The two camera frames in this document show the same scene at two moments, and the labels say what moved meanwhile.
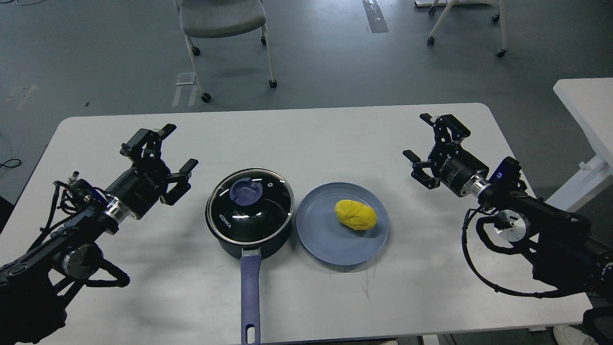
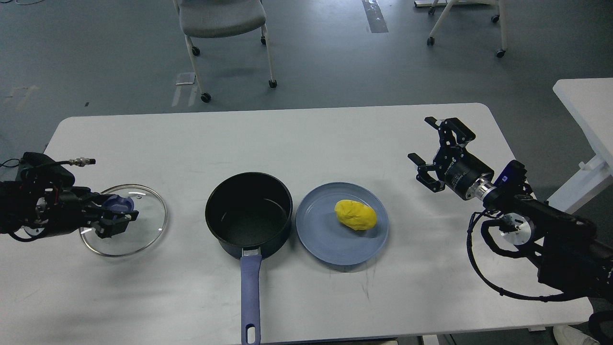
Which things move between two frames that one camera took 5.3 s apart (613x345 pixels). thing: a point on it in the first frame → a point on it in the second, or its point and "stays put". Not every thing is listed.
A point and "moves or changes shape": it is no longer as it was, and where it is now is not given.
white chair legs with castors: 500,53 stays put
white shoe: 566,335 stays put
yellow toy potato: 355,214 stays put
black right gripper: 461,172 stays put
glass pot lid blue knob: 245,191 moves or changes shape
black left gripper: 136,191 → 78,208
